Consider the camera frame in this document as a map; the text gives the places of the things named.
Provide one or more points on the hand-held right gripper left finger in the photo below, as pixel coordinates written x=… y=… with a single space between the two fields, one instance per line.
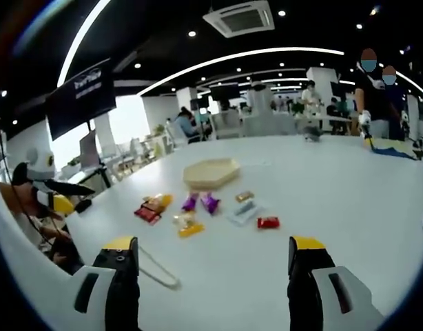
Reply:
x=123 y=296

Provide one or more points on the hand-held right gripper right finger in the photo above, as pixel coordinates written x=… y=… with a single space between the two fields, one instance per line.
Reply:
x=302 y=296

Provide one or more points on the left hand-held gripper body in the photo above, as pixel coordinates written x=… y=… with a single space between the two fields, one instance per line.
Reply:
x=41 y=167

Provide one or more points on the clear plastic food tongs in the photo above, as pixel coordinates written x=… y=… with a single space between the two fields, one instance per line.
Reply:
x=160 y=272

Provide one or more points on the small red food packet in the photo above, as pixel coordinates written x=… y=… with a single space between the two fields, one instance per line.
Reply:
x=268 y=222

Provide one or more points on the red orange food packet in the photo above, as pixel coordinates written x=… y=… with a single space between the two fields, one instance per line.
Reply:
x=152 y=208

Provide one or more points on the yellow clear food packet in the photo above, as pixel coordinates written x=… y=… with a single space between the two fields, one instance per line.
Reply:
x=189 y=224

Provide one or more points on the white grey food packet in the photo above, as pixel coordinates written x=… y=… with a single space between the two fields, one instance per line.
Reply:
x=244 y=212

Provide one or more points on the purple food candy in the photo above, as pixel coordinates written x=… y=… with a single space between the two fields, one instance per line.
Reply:
x=210 y=203
x=191 y=202

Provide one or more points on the gold food candy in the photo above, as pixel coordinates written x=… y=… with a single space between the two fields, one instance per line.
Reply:
x=245 y=196

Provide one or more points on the beige hexagonal container tray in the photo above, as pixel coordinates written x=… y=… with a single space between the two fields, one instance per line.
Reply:
x=211 y=172

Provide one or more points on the black hanging screen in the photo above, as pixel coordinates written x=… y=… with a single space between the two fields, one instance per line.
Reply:
x=82 y=98

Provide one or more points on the curved ceiling light strip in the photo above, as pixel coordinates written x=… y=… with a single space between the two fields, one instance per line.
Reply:
x=79 y=41
x=232 y=57

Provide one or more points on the grey fluffy object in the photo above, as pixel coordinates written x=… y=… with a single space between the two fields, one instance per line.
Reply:
x=313 y=132

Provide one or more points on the blue yellow cloth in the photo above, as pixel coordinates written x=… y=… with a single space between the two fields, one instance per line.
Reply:
x=397 y=149

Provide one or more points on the ceiling air conditioner unit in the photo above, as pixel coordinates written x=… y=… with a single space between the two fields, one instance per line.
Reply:
x=239 y=18

